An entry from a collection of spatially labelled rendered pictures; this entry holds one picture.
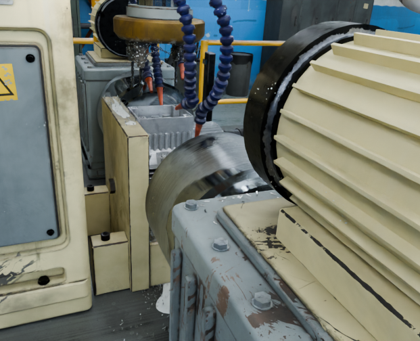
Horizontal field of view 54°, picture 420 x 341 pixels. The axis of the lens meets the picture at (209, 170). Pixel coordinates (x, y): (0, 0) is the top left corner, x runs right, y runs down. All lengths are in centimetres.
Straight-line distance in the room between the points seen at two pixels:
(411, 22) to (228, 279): 819
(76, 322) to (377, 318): 65
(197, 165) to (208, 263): 26
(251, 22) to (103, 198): 568
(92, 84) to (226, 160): 77
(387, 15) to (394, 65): 774
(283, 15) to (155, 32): 552
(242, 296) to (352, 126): 16
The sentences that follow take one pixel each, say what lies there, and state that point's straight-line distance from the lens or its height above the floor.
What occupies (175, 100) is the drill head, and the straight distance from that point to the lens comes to 113.
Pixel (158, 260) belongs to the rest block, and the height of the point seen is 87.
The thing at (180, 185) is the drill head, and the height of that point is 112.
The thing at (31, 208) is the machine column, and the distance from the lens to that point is 73.
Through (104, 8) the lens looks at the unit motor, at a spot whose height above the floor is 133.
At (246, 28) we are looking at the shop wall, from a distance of 652.
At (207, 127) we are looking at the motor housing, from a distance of 93.
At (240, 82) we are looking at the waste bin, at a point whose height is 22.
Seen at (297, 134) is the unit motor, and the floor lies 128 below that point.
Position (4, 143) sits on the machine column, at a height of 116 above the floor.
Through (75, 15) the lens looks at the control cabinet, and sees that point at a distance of 393.
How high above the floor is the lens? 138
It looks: 23 degrees down
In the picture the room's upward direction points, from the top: 3 degrees clockwise
